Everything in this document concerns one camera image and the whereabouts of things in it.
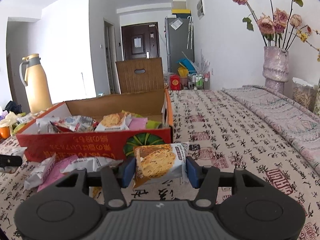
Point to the red gift box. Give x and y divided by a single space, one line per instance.
175 83

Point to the glass jar with seeds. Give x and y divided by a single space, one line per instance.
304 93

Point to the calligraphy print tablecloth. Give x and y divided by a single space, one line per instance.
221 132

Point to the yellow thermos jug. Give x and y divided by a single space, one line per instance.
33 77

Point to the orange cake snack packet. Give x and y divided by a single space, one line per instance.
159 163

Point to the yellow box on fridge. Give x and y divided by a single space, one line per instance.
181 11

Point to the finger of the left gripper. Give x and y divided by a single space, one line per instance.
10 163

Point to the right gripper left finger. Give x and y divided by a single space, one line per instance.
115 179

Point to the silver white snack packet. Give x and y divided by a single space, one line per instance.
91 164

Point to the dried pink rose bouquet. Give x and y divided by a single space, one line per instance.
281 28

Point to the dark brown entrance door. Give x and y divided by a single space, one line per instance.
140 41

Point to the green snack packet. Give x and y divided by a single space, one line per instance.
153 124

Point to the pink ceramic vase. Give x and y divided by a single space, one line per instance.
276 68

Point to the orange chip snack packet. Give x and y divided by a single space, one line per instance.
117 122

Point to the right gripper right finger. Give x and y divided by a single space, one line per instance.
206 180

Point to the black bag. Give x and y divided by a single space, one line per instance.
13 107

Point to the orange tangerine right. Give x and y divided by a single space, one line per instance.
5 132

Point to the pink snack packet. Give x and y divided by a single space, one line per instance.
55 173

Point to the wall electrical panel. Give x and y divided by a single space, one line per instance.
200 9

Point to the white crumpled wrapper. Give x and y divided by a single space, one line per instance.
9 120

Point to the grey refrigerator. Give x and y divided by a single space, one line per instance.
176 36

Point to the folded pink grey cloth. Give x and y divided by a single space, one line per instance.
296 124

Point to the white umbrella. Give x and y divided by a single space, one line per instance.
190 33

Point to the metal utility cart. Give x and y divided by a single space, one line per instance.
199 81

